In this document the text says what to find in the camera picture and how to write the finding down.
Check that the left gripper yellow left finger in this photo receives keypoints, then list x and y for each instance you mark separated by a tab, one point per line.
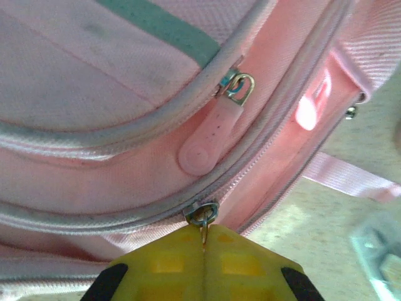
163	269

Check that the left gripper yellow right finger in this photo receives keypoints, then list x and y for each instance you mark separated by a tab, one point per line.
247	269

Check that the metal zipper slider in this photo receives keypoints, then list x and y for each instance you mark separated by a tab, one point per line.
200	213

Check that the small clear bottle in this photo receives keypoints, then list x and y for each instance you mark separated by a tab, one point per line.
376	251

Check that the pink student backpack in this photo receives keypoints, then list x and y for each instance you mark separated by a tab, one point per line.
94	78

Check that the pink rubber zipper pull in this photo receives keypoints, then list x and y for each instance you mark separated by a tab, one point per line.
203	138

